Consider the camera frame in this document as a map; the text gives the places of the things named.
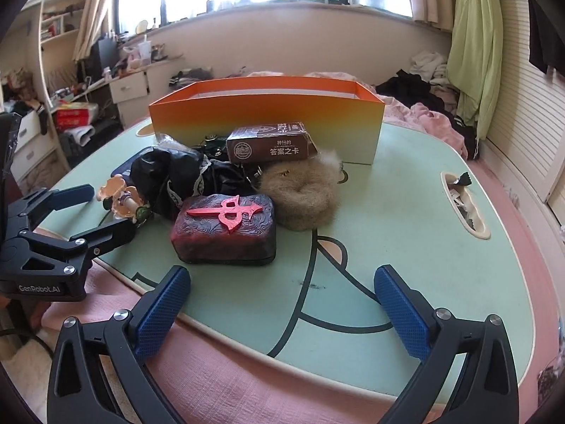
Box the white wall bookshelf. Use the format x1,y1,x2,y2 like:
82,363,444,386
37,0,84,98

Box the pile of white clothes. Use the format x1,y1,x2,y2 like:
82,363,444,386
408,51,460,98

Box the pink bed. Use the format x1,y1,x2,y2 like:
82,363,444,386
0,71,565,424

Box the red and white carton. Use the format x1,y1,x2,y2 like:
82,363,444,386
54,101,100,131

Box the small doll figurine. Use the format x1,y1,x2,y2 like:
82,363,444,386
96,174,153,224

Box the light green hanging cloth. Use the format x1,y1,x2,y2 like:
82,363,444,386
446,0,504,140

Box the white louvered closet doors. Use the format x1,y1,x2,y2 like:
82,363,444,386
483,0,565,230

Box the black white striped garment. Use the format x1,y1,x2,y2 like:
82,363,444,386
168,67,213,90

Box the dark red carved box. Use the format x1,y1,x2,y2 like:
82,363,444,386
170,194,278,266

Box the pile of black clothes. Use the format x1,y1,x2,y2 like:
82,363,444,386
375,68,482,160

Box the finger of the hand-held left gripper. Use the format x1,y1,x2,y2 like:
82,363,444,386
26,220,137,271
20,184,95,229

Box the mint green lap desktop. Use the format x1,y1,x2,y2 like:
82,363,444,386
46,117,537,396

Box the green toy car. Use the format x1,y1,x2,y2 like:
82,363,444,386
194,132,230,157

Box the white fluffy pompom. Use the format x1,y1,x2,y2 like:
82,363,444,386
257,150,347,231

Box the orange cardboard box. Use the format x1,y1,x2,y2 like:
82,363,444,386
148,76,386,165

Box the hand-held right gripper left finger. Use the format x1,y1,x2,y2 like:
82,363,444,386
46,265,192,424

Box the brown card box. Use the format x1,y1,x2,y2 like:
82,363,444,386
226,120,319,164

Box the white drawer nightstand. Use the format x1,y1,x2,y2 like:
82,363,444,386
108,68,177,104

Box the blue tin case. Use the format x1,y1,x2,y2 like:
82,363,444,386
110,158,135,182

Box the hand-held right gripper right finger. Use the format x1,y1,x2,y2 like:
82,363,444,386
373,264,519,424

